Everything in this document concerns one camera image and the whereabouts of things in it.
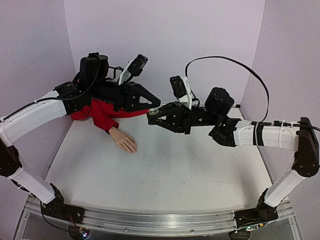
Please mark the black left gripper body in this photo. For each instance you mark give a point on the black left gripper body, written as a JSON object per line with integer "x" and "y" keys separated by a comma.
{"x": 120, "y": 101}

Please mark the aluminium front rail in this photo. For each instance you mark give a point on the aluminium front rail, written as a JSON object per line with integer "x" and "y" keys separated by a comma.
{"x": 43, "y": 222}

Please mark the red cloth garment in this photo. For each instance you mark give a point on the red cloth garment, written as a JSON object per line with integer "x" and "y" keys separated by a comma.
{"x": 104, "y": 115}

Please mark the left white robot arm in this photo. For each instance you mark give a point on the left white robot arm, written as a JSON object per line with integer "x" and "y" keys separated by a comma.
{"x": 91, "y": 82}

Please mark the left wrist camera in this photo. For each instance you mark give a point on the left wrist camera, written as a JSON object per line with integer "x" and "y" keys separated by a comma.
{"x": 133, "y": 69}

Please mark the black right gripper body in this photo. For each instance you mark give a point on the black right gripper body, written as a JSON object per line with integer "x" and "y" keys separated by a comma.
{"x": 186, "y": 118}

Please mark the mannequin hand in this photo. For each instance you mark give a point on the mannequin hand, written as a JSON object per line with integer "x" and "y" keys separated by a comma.
{"x": 123, "y": 140}

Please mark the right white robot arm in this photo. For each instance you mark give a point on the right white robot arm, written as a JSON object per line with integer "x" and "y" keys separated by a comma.
{"x": 297, "y": 136}

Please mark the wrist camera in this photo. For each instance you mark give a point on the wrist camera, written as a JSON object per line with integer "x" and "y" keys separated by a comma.
{"x": 133, "y": 69}
{"x": 182, "y": 90}

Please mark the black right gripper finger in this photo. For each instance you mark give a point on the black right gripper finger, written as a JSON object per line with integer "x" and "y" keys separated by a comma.
{"x": 172, "y": 125}
{"x": 168, "y": 110}

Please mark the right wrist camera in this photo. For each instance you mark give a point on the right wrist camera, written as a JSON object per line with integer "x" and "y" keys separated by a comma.
{"x": 182, "y": 90}

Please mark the yellow nail polish bottle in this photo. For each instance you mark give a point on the yellow nail polish bottle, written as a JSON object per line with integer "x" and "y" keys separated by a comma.
{"x": 153, "y": 111}

